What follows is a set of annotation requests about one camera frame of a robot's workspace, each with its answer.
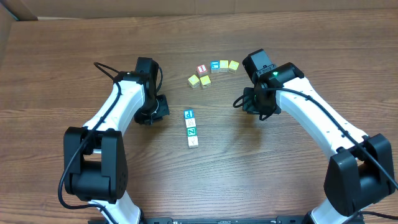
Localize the blue letter P block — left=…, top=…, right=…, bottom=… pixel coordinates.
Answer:
left=183, top=110, right=195, bottom=119

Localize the white natural wood block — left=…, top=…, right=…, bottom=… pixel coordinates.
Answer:
left=185, top=118, right=196, bottom=128

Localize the green letter Z block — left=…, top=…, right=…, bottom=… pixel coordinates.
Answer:
left=187, top=127, right=197, bottom=137

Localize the red letter Q block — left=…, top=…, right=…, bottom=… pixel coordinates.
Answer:
left=187, top=136, right=199, bottom=148

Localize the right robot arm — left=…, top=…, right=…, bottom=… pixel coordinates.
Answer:
left=233, top=49, right=397, bottom=223

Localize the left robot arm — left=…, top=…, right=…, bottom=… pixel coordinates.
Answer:
left=57, top=57, right=170, bottom=223

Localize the yellow block far right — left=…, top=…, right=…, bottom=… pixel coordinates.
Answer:
left=228, top=60, right=239, bottom=73

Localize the yellow block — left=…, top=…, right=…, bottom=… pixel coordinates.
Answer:
left=228, top=60, right=239, bottom=73
left=200, top=75, right=211, bottom=89
left=220, top=60, right=229, bottom=73
left=188, top=75, right=200, bottom=88

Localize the yellow block left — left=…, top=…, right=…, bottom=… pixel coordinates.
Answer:
left=188, top=75, right=200, bottom=88

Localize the yellow block middle top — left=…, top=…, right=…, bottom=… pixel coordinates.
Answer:
left=220, top=60, right=229, bottom=73

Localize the yellow block centre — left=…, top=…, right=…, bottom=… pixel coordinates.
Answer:
left=200, top=75, right=211, bottom=89

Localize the blue picture block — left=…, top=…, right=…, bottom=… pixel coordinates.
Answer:
left=210, top=60, right=220, bottom=73

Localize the red letter I block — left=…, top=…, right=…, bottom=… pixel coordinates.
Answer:
left=197, top=64, right=208, bottom=77

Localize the cardboard box corner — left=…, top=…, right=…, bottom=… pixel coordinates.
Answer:
left=1, top=0, right=37, bottom=64

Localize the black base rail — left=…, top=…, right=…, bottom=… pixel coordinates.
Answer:
left=144, top=215, right=304, bottom=224

